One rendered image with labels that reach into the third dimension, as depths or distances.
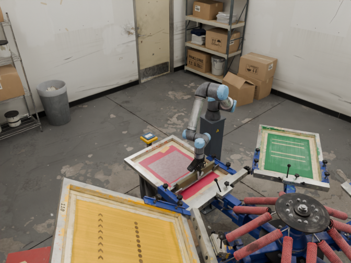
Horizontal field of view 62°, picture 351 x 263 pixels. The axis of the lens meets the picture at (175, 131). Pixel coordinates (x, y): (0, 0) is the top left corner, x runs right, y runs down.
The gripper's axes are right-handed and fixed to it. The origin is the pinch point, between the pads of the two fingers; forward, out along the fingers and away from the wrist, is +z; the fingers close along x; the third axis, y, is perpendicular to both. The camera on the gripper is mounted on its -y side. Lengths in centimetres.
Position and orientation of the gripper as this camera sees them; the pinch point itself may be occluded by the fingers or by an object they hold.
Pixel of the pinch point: (195, 177)
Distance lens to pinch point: 240.1
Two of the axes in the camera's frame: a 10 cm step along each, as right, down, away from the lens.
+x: -6.7, -4.1, 6.2
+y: 7.4, -3.7, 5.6
